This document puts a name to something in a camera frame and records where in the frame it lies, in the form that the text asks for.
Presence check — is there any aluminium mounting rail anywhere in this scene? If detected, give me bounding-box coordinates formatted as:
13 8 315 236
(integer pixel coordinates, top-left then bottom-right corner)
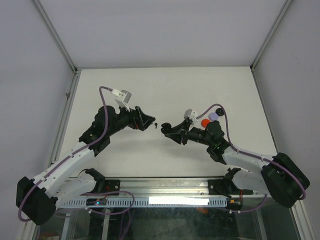
57 176 268 198

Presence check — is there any black round charging case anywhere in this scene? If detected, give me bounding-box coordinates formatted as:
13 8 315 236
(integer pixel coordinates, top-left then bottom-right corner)
215 107 225 117

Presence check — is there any purple round charging case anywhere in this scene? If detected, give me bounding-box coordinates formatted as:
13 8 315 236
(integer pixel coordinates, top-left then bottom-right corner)
208 112 219 122

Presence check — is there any white slotted cable duct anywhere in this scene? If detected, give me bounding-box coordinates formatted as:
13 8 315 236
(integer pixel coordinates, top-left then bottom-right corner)
62 196 227 209

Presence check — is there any right aluminium frame post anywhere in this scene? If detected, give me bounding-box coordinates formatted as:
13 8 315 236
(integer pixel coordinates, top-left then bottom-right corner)
250 0 294 73

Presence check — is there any small electronics board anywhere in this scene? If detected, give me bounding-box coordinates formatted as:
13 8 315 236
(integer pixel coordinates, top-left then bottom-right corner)
86 198 108 206

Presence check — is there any red round charging case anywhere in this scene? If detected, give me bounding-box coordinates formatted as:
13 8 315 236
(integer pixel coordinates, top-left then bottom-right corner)
201 118 211 128

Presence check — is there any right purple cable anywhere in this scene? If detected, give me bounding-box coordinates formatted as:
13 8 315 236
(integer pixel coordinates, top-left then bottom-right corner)
196 103 308 215

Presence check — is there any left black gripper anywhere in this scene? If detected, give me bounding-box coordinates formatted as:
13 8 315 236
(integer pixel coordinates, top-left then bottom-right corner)
106 102 155 137

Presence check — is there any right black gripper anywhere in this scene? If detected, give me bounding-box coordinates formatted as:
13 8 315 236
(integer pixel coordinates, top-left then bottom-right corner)
164 118 214 147

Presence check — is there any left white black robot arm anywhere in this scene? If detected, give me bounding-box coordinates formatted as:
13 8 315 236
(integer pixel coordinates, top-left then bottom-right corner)
16 105 156 226

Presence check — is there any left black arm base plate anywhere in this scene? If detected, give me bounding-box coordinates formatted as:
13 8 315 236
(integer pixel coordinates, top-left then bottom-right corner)
82 178 121 196

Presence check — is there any purple cable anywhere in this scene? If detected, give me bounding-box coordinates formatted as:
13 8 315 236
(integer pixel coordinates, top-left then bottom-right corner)
196 103 308 215
18 86 115 223

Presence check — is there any aluminium frame post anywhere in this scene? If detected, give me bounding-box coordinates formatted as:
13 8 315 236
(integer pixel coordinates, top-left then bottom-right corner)
30 0 78 74
250 0 294 73

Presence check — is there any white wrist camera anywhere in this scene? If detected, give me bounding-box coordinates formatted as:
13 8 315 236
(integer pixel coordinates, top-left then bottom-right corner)
183 108 198 125
111 89 132 112

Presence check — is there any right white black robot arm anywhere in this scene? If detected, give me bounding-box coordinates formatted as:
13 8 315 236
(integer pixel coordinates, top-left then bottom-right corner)
161 119 310 208

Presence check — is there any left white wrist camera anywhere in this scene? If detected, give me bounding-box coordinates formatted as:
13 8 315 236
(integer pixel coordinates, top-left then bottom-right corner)
111 89 132 112

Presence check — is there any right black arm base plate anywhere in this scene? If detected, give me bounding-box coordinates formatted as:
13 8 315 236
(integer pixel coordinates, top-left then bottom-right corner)
207 179 254 198

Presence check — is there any left aluminium frame post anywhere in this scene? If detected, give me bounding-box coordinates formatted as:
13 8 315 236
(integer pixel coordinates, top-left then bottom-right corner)
30 0 78 74

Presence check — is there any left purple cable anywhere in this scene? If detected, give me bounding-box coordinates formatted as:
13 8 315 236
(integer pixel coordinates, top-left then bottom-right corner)
18 86 115 223

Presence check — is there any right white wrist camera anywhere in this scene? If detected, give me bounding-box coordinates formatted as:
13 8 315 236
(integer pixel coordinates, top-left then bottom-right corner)
183 108 198 125

